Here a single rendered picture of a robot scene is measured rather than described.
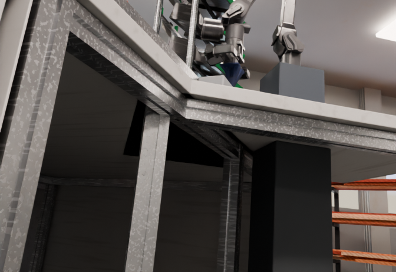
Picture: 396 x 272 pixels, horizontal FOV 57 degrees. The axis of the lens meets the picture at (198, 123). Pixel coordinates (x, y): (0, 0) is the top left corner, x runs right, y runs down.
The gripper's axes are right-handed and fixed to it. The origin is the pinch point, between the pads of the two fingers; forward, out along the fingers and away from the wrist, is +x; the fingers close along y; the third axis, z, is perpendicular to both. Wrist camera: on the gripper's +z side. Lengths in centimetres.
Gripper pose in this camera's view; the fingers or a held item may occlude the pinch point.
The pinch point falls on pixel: (231, 79)
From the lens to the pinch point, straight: 110.1
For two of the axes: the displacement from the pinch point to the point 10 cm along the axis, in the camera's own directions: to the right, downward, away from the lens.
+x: -1.0, 9.5, -2.9
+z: -9.2, 0.2, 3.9
